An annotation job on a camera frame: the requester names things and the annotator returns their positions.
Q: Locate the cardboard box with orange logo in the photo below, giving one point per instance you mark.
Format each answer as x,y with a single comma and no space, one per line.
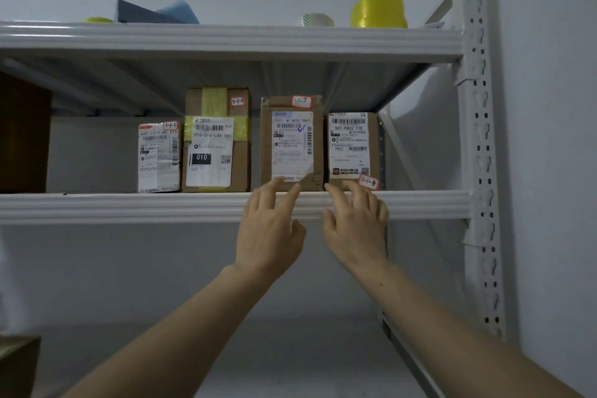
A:
352,146

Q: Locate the person's left thumb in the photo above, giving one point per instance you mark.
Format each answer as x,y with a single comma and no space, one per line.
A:
299,232

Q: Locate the person's right thumb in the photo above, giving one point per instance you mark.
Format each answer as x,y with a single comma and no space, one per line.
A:
330,223

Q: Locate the person's left forearm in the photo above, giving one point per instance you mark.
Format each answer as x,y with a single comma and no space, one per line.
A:
163,337

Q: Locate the person's right middle finger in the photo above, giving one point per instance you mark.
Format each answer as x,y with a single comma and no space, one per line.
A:
358,193

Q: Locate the white paper sheet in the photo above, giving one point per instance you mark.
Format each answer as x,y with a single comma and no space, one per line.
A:
437,13

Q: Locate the white metal shelving rack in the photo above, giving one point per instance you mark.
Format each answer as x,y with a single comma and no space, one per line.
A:
140,207

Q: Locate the white tape roll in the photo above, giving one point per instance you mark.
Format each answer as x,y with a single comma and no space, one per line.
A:
318,20

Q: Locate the person's right forearm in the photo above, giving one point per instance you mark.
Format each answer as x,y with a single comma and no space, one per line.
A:
443,332

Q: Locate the light blue cloth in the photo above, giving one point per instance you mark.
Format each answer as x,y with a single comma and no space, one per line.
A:
183,11

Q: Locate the person's right little finger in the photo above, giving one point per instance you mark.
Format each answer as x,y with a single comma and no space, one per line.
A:
385,215

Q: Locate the dark brown box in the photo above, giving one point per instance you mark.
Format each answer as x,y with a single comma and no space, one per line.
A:
23,136

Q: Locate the person's left middle finger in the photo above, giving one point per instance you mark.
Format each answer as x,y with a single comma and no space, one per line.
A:
266,192

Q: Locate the person's right hand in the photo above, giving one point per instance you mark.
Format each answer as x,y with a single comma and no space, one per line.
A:
359,234

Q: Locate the cardboard box with peeling label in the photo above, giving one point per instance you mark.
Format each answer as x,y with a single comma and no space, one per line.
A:
291,141

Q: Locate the person's left hand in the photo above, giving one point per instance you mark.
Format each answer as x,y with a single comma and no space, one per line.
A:
266,239

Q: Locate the small white-labelled parcel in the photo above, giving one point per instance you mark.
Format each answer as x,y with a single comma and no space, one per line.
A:
157,160

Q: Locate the large yellow tape roll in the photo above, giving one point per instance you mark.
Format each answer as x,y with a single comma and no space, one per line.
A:
378,10

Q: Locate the cardboard box with yellow tape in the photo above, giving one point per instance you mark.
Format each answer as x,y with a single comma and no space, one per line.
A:
217,155

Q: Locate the flat yellow tape roll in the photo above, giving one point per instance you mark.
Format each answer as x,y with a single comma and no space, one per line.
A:
99,20

